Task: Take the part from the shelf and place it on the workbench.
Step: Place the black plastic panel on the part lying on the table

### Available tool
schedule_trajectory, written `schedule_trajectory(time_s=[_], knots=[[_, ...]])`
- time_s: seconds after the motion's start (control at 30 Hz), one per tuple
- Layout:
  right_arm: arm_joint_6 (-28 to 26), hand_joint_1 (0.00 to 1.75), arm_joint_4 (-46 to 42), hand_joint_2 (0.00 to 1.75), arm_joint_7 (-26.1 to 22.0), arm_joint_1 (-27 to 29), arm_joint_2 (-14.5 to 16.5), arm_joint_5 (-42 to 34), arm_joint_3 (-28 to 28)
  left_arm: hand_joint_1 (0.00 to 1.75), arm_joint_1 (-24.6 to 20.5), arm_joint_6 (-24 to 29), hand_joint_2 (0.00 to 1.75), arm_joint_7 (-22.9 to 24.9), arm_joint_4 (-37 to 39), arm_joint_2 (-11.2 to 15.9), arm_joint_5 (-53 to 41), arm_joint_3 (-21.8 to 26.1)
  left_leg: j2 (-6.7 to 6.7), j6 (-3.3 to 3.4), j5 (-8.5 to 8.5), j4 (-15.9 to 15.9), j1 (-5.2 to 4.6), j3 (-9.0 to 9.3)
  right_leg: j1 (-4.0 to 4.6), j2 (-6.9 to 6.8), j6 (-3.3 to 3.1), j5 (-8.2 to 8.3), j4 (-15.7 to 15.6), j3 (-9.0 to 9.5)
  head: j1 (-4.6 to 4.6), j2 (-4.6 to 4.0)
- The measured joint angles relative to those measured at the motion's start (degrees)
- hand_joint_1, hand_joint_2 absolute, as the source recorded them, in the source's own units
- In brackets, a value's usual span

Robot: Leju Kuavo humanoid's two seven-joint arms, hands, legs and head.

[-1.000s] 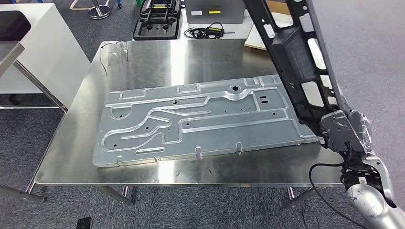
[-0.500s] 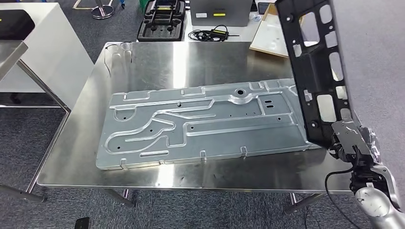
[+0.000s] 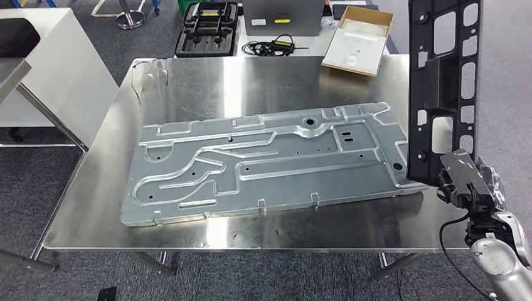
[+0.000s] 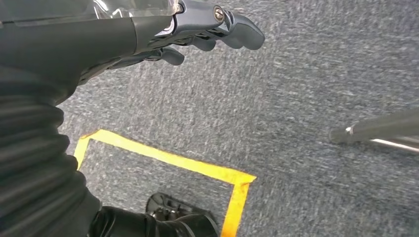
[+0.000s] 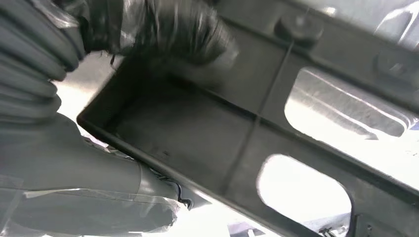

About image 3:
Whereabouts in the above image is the black plastic plate frame part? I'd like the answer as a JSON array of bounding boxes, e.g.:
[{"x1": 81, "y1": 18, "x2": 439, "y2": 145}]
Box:
[{"x1": 406, "y1": 0, "x2": 483, "y2": 186}]

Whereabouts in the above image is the stainless steel workbench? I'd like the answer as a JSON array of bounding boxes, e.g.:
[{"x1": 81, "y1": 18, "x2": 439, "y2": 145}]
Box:
[{"x1": 41, "y1": 55, "x2": 479, "y2": 282}]

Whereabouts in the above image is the stamped grey metal panel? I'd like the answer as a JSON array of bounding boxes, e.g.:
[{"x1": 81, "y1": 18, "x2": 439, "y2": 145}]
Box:
[{"x1": 120, "y1": 102, "x2": 429, "y2": 227}]

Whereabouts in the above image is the white table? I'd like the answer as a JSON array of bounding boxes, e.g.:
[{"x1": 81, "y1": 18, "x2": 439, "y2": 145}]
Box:
[{"x1": 235, "y1": 0, "x2": 400, "y2": 58}]

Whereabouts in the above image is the clear plastic piece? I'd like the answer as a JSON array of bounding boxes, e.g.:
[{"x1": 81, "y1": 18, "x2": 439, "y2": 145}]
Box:
[{"x1": 130, "y1": 58, "x2": 169, "y2": 105}]

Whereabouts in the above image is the black foam tray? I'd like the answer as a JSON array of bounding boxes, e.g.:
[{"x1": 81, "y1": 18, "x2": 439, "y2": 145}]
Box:
[{"x1": 174, "y1": 2, "x2": 240, "y2": 58}]

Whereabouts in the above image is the grey box with labels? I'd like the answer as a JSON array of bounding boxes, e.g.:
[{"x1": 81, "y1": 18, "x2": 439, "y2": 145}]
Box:
[{"x1": 242, "y1": 0, "x2": 326, "y2": 37}]

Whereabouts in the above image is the open cardboard box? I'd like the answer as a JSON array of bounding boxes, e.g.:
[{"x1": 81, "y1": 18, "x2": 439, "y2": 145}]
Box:
[{"x1": 321, "y1": 5, "x2": 395, "y2": 78}]

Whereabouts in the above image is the green plastic crate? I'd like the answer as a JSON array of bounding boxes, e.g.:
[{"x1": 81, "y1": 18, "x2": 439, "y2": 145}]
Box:
[{"x1": 177, "y1": 0, "x2": 201, "y2": 14}]

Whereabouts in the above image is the chrome round stool base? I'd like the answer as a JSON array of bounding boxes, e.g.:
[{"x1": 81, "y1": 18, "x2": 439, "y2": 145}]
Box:
[{"x1": 115, "y1": 0, "x2": 146, "y2": 30}]

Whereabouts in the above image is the white cabinet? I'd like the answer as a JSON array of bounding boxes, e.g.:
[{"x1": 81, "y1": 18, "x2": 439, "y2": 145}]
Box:
[{"x1": 0, "y1": 7, "x2": 119, "y2": 148}]

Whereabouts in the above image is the steel side table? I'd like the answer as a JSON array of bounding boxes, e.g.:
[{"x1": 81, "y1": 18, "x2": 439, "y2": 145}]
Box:
[{"x1": 0, "y1": 58, "x2": 90, "y2": 273}]

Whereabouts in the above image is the black case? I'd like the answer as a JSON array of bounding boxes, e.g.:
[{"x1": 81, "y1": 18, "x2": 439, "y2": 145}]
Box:
[{"x1": 0, "y1": 18, "x2": 41, "y2": 59}]

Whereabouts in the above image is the black charger with cable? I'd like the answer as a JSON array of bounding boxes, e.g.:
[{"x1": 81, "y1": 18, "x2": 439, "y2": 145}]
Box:
[{"x1": 241, "y1": 34, "x2": 310, "y2": 58}]

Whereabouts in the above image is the thin black camera cable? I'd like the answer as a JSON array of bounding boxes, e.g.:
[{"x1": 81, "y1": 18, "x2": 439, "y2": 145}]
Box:
[{"x1": 439, "y1": 182, "x2": 496, "y2": 301}]

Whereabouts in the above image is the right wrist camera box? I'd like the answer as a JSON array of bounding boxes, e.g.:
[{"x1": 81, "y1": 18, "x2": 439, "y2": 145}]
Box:
[{"x1": 439, "y1": 149, "x2": 494, "y2": 198}]

